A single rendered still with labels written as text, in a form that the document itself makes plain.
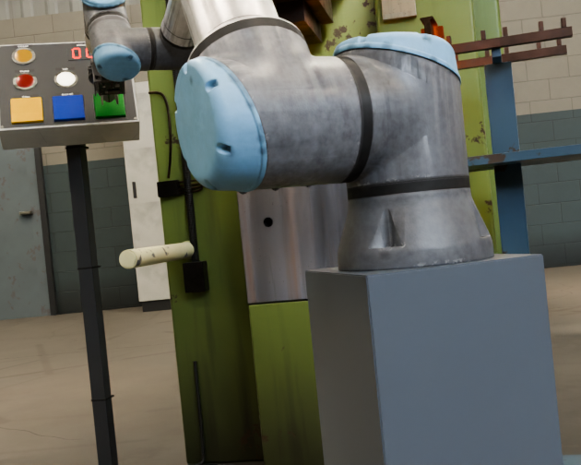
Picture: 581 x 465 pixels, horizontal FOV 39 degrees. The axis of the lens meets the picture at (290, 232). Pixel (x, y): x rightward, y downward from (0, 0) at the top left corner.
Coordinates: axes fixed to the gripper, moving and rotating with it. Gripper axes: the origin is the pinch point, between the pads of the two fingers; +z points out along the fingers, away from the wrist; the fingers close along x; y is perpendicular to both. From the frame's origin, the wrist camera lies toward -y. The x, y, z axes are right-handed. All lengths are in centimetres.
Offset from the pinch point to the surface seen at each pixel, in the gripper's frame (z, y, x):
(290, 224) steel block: 13, 35, 42
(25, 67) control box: 3.1, -13.4, -19.7
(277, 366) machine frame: 33, 65, 35
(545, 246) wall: 476, -180, 416
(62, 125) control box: 3.2, 5.7, -11.8
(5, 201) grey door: 559, -341, -88
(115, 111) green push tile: 2.4, 3.1, 1.4
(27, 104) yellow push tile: 2.4, -0.7, -19.7
